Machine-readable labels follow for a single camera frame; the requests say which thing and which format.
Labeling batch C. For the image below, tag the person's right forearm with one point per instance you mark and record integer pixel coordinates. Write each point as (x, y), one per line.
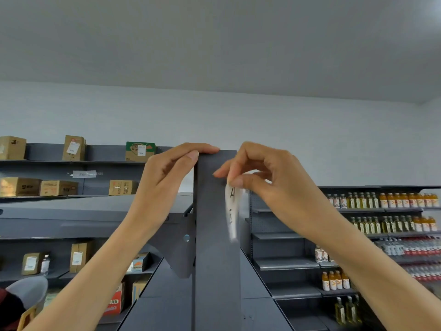
(379, 279)

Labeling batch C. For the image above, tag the grey shelving unit with boxes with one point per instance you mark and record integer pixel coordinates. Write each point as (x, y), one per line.
(103, 153)

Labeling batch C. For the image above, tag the cardboard box with white label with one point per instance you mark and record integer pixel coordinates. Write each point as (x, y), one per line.
(74, 148)
(79, 256)

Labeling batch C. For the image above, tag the plain cardboard box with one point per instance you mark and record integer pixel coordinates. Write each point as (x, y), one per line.
(12, 148)

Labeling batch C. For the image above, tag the person's left hand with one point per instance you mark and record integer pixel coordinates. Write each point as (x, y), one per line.
(158, 189)

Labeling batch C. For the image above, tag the cardboard box with black print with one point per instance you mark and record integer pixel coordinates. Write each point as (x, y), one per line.
(19, 187)

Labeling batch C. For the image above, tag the grey metal gondola shelf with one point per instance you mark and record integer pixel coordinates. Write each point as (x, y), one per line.
(215, 272)

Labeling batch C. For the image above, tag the cardboard box with red print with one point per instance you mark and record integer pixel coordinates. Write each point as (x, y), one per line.
(58, 188)

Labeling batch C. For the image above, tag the olive green glass bottle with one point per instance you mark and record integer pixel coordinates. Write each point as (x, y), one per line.
(350, 310)
(358, 308)
(340, 310)

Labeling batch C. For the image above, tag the green-topped cardboard box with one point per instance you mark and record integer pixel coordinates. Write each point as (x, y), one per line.
(140, 151)

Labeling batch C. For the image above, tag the light green carton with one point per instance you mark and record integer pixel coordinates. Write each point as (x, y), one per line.
(51, 296)

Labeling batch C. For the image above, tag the clear plastic packet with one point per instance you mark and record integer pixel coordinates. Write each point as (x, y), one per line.
(84, 174)

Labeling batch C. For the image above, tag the person's left forearm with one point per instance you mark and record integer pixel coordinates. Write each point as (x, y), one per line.
(86, 282)

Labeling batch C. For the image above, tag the cardboard box with blue print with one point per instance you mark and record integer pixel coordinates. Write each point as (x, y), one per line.
(139, 287)

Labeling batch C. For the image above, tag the small cardboard box white label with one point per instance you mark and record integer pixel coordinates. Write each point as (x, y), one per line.
(31, 263)

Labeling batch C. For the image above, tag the rows of red-label water bottles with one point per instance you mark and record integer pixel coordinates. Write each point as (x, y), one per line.
(413, 248)

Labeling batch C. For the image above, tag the small clear bottle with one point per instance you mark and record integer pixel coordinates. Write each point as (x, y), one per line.
(45, 264)

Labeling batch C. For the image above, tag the white paper label A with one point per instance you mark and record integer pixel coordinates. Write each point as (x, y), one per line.
(232, 210)

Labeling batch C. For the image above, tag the grey shelving unit with bottles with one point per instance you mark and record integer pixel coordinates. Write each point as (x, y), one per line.
(282, 264)

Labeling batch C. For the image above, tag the rows of orange juice bottles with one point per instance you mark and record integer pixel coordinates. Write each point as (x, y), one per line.
(396, 200)

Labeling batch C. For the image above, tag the grey chair with wooden legs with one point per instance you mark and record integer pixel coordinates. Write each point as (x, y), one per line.
(29, 289)

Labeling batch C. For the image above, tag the orange drink bottle white label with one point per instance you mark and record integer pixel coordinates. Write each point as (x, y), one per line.
(332, 281)
(325, 281)
(346, 281)
(339, 280)

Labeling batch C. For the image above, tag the light blue carton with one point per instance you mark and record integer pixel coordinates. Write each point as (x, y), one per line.
(137, 263)

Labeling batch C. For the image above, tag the red and yellow carton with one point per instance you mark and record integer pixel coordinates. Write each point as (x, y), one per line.
(115, 301)

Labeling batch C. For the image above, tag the taped cardboard box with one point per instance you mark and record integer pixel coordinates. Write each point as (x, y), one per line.
(122, 187)

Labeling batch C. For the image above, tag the person's right hand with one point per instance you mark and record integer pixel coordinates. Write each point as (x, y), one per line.
(286, 189)

